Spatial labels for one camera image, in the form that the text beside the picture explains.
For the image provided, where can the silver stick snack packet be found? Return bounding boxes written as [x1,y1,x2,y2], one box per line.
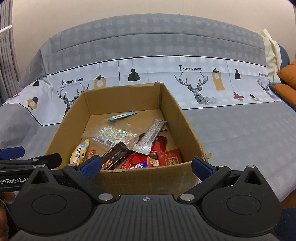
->
[132,119,167,155]

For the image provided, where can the person left hand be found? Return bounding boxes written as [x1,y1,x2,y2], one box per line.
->
[0,192,15,241]

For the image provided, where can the yellow snack packet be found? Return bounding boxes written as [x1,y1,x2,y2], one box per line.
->
[69,138,89,166]

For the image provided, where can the red orange candy bar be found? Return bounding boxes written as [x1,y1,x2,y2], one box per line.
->
[85,150,96,160]

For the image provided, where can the clear bag of candies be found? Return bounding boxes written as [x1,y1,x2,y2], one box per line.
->
[91,125,139,149]

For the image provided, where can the dark brown snack bar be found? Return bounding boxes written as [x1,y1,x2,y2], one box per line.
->
[101,142,130,170]

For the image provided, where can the grey curtain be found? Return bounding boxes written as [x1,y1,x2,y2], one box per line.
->
[1,1,20,103]

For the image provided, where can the red square snack packet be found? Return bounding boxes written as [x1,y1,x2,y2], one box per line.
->
[157,149,183,166]

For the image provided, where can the purple snack packet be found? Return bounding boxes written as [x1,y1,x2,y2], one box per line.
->
[133,161,148,168]

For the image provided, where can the light blue snack stick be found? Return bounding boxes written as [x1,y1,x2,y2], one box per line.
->
[107,111,137,121]

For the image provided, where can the brown cardboard box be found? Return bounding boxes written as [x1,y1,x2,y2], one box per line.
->
[46,82,210,197]

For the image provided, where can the red wrapped snack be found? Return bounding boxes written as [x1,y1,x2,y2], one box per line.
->
[120,136,168,169]

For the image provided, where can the orange cushion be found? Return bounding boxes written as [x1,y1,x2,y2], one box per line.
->
[271,60,296,110]

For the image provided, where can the white rack edge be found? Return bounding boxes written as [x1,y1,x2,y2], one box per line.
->
[0,25,12,40]

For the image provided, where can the grey deer print sofa cover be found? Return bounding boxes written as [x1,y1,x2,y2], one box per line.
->
[1,14,295,200]

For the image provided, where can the cream cloth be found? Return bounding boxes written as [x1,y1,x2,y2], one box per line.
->
[260,29,282,83]

